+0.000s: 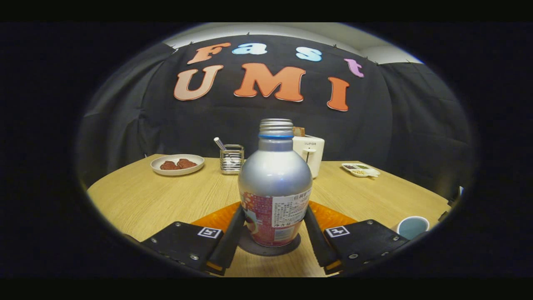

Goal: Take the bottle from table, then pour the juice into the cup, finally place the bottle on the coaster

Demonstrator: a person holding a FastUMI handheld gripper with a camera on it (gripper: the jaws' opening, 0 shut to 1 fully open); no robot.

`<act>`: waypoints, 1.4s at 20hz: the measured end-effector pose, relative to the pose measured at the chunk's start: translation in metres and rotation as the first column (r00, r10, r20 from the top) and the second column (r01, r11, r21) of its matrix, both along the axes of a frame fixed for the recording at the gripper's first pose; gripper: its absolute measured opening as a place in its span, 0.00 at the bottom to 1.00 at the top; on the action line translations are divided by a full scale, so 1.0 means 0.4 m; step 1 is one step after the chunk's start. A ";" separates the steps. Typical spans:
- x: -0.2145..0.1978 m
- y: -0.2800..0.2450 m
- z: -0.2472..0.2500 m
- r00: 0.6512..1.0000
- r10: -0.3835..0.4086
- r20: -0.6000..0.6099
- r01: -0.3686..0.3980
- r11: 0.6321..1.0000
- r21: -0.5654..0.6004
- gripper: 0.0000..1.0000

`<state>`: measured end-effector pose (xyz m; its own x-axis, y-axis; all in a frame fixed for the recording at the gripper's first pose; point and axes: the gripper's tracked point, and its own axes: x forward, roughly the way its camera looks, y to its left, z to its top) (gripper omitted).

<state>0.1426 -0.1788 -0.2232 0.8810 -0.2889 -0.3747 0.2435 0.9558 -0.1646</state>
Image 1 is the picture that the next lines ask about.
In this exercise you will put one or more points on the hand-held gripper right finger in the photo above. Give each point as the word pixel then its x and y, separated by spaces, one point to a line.
pixel 316 241

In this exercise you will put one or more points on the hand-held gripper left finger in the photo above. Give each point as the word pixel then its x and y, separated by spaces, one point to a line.
pixel 231 246

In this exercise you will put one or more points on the dark round coaster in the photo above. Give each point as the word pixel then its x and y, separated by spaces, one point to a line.
pixel 266 251

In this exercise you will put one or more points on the silver bottle with red label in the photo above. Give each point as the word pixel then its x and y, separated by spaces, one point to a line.
pixel 275 175

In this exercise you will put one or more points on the white cup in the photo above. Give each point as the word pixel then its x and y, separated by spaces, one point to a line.
pixel 412 228

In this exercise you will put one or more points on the wooden table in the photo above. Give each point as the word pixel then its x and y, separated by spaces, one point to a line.
pixel 166 200

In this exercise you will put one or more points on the metal utensil holder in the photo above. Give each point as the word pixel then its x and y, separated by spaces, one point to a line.
pixel 231 162

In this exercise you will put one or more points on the small white divided dish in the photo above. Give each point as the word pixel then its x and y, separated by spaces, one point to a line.
pixel 360 169

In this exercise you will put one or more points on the white toaster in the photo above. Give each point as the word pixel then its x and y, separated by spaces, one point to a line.
pixel 314 152

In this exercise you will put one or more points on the white round plate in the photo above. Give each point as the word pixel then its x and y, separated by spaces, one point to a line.
pixel 177 171

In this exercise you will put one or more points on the brown meat piece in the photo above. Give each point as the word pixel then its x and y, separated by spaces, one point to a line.
pixel 168 166
pixel 187 163

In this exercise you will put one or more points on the toast slices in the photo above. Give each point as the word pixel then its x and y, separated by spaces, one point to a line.
pixel 298 131

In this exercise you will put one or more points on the black backdrop cloth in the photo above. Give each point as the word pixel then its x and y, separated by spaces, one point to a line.
pixel 374 133

